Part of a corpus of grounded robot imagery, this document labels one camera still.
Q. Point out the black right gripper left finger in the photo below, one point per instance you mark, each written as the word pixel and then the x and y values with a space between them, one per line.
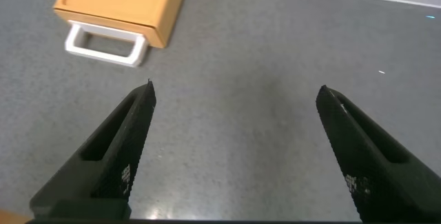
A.
pixel 103 169

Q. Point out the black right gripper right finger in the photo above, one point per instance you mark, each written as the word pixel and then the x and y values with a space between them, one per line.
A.
pixel 375 169

